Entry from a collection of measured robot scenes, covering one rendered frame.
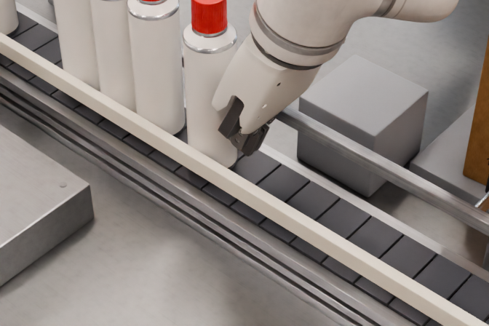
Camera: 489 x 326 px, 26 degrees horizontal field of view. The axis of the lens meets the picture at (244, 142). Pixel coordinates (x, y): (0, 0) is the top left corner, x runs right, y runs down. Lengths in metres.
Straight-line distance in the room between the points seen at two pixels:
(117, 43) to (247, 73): 0.22
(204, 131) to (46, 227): 0.18
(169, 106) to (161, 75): 0.04
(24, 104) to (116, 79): 0.15
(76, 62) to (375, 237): 0.38
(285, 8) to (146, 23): 0.22
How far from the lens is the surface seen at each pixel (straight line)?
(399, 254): 1.02
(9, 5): 1.28
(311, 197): 1.07
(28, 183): 1.10
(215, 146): 1.06
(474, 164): 1.14
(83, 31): 1.14
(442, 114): 1.26
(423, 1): 0.86
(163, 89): 1.09
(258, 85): 0.92
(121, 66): 1.11
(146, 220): 1.12
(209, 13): 0.97
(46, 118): 1.21
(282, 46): 0.88
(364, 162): 1.00
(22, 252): 1.07
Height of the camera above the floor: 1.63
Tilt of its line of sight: 42 degrees down
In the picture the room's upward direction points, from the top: straight up
